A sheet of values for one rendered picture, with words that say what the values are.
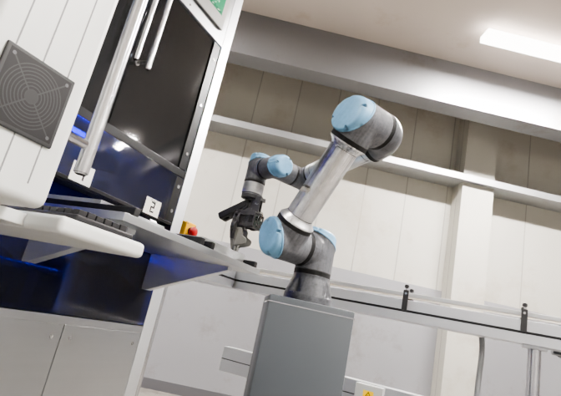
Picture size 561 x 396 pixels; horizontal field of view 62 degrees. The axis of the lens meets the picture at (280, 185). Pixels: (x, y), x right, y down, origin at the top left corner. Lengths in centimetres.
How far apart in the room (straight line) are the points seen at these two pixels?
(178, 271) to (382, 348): 295
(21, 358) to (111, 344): 33
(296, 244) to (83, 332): 74
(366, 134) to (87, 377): 117
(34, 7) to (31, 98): 13
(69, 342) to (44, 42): 106
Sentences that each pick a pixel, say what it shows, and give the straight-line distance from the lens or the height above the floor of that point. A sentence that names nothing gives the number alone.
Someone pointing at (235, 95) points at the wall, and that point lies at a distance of 470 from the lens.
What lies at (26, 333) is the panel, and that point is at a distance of 154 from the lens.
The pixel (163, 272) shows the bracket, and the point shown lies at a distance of 177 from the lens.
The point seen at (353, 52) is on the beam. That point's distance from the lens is 414.
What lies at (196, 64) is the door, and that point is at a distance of 202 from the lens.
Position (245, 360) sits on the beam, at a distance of 251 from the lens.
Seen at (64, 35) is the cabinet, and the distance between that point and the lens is 84.
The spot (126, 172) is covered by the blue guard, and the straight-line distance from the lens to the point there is 169.
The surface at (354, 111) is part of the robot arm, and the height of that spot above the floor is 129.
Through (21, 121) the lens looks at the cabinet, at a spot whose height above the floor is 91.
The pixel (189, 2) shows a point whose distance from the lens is 201.
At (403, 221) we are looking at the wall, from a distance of 459.
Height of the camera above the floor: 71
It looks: 16 degrees up
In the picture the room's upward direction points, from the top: 12 degrees clockwise
